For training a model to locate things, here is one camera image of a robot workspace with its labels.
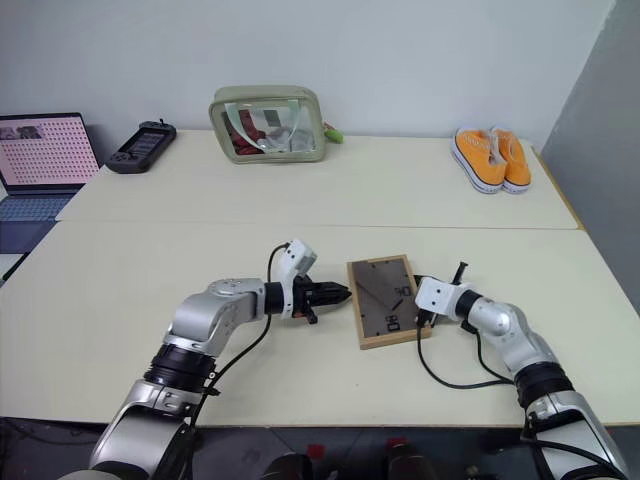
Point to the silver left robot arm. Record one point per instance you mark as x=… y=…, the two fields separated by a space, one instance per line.
x=200 y=320

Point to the orange canvas shoe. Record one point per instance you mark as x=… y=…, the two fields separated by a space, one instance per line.
x=516 y=165
x=477 y=160

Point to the olive transparent toiletry pouch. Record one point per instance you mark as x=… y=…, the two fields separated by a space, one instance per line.
x=265 y=125

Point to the open blue laptop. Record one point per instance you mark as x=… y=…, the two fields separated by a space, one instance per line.
x=40 y=160

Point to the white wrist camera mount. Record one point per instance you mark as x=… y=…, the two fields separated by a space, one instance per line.
x=436 y=297
x=300 y=257

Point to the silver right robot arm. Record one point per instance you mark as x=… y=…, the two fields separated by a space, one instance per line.
x=505 y=325

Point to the black handheld game console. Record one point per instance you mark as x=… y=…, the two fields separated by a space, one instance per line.
x=140 y=147

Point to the wooden picture frame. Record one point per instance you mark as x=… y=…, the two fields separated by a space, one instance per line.
x=380 y=305

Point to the green pouch charm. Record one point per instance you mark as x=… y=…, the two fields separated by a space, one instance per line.
x=334 y=133

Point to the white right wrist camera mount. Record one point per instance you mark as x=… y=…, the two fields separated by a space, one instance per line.
x=436 y=297

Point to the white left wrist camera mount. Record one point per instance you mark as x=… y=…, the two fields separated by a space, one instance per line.
x=300 y=257

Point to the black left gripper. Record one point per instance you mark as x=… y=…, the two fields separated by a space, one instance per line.
x=306 y=298

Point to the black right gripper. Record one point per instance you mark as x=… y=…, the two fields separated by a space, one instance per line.
x=426 y=318

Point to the dark rounded shape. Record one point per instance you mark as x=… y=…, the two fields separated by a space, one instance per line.
x=290 y=465

